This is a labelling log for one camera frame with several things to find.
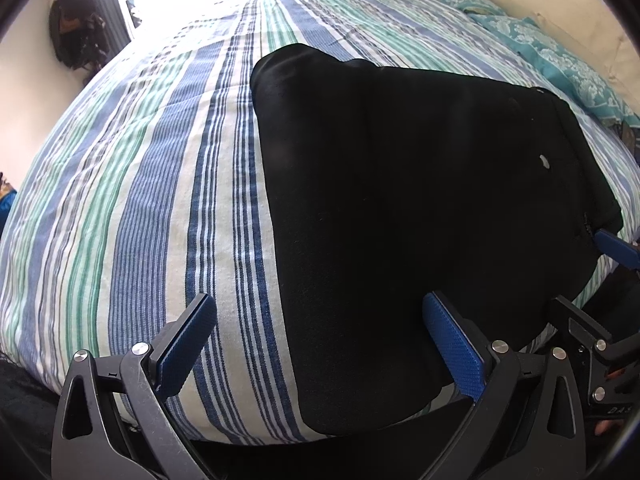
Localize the striped bed cover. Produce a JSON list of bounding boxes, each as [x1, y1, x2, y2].
[[1, 0, 639, 445]]

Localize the operator black trousers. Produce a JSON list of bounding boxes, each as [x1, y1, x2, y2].
[[0, 263, 640, 480]]

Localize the blue curtain left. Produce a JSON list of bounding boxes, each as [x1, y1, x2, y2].
[[94, 0, 130, 58]]

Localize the cream padded headboard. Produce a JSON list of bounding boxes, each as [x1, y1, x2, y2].
[[491, 0, 639, 112]]

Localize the dark coats on rack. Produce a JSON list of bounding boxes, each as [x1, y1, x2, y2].
[[49, 0, 110, 78]]

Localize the clothes pile on dresser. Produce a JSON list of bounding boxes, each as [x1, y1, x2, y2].
[[0, 172, 17, 233]]

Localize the teal floral pillow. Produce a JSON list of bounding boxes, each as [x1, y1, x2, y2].
[[437, 0, 506, 15], [471, 14, 639, 129]]

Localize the teal floral pillow near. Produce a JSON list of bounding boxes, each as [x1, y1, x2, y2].
[[471, 14, 639, 129]]

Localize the teal floral pillow far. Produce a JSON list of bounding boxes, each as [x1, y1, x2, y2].
[[437, 0, 506, 15]]

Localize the operator left hand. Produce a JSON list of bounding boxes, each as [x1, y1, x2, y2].
[[593, 368, 626, 437]]

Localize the black pants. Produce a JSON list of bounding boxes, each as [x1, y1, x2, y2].
[[250, 44, 624, 436]]

